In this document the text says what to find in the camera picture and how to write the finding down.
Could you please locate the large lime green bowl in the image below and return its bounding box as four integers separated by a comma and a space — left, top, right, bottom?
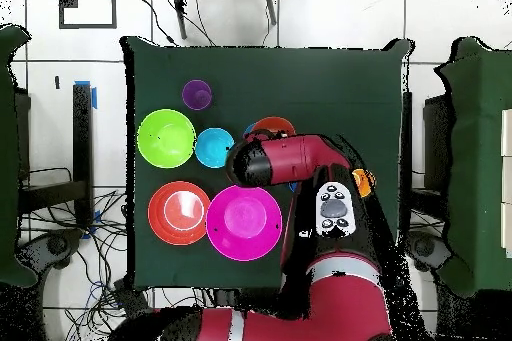
136, 108, 198, 169

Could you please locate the black power strip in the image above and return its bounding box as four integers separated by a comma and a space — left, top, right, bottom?
113, 278, 151, 316

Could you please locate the dark green table cloth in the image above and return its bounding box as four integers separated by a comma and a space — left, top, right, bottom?
119, 34, 415, 292

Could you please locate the green covered side table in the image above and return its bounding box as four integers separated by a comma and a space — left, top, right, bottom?
0, 23, 39, 289
433, 35, 512, 298

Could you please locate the purple plastic cup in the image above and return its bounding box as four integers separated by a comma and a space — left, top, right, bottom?
181, 79, 214, 111

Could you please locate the blue tape strip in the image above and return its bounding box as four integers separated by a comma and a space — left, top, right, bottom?
74, 80, 98, 110

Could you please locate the large red-orange bowl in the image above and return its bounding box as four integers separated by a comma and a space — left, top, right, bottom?
147, 180, 212, 247

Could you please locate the small cyan bowl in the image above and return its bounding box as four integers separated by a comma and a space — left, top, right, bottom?
194, 127, 236, 169

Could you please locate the black metal stand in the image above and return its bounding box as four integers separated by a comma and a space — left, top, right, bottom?
17, 81, 95, 232

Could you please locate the large pink bowl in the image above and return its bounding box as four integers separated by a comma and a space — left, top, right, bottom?
205, 184, 284, 262

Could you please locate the tangle of floor cables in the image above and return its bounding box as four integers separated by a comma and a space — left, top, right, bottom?
19, 188, 209, 341

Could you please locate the orange plastic cup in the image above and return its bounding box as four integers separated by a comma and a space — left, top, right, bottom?
351, 167, 377, 199

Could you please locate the small orange bowl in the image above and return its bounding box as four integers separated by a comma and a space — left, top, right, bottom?
250, 115, 298, 137

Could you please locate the black floor cable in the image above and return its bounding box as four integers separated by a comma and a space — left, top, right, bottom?
133, 0, 178, 46

